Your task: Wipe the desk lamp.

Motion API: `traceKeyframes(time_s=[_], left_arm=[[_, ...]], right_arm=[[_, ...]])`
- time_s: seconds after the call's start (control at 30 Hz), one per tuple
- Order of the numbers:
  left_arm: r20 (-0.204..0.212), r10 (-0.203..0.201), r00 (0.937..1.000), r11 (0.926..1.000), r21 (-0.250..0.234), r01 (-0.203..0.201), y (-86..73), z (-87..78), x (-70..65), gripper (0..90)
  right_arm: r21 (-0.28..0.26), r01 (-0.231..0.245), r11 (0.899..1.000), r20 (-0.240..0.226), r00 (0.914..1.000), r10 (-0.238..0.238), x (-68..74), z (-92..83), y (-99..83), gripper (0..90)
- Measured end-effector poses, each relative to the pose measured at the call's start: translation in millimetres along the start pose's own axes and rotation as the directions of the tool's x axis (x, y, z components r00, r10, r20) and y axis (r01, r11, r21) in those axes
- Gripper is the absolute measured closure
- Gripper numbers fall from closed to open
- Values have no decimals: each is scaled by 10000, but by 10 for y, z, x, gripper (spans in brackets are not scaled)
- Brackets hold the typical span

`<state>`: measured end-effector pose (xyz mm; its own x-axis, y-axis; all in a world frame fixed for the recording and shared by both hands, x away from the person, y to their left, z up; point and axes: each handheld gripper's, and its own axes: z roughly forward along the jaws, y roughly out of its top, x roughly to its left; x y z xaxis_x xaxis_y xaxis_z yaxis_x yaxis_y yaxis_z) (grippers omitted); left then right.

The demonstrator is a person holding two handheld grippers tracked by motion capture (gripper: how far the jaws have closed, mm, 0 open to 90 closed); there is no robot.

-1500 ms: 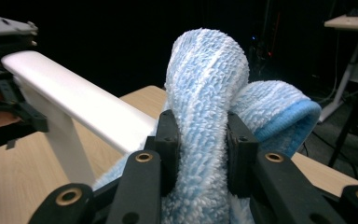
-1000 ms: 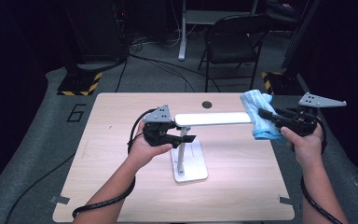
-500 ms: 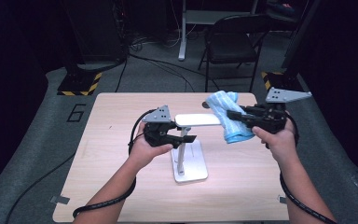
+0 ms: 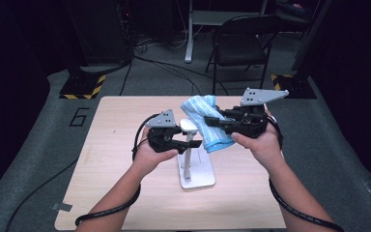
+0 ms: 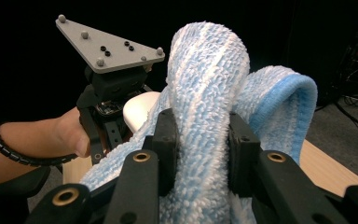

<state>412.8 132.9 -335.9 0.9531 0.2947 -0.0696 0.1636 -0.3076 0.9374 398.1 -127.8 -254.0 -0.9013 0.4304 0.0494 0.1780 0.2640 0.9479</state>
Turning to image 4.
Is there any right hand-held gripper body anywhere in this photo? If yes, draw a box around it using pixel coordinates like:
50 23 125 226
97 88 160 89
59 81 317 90
225 87 290 139

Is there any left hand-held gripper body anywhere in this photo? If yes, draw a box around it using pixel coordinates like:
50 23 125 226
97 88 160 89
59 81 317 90
144 109 182 154

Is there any blue striped cloth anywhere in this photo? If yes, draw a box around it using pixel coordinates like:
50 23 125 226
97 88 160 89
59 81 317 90
180 95 236 154

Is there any white desk lamp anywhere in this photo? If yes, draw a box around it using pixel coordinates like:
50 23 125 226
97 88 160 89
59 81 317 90
177 118 216 190

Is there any person's left hand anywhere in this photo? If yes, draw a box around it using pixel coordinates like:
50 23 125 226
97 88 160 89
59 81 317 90
131 129 179 177

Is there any person's right hand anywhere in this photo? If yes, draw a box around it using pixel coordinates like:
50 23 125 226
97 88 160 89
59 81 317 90
231 110 286 172

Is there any black stand with striped base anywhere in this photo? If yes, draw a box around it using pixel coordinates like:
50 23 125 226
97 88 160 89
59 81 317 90
270 0 334 100
58 47 106 101

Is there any black folding chair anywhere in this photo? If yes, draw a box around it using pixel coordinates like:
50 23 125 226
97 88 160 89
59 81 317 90
205 14 284 97

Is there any grey tape piece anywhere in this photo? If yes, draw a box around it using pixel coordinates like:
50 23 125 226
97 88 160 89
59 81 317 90
51 202 73 213

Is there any dark cabinet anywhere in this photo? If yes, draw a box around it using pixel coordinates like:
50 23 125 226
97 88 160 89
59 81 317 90
64 0 133 66

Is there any black floor cable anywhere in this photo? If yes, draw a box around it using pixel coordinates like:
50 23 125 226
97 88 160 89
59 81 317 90
131 54 230 97
4 158 79 232
119 59 133 97

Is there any white table frame leg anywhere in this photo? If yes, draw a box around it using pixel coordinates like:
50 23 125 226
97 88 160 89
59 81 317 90
184 0 269 64

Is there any left hand-held gripper cable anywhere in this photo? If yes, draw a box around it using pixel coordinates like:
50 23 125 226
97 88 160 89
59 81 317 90
74 112 160 226

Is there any hand-held gripper cable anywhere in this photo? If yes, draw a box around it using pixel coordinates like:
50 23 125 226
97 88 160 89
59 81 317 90
265 114 346 232
74 112 160 226

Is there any tangle of cables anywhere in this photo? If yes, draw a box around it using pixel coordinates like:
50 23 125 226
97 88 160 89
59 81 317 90
133 35 187 54

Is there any right hand-held gripper cable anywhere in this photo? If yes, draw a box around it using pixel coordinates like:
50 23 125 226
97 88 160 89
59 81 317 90
265 114 346 232

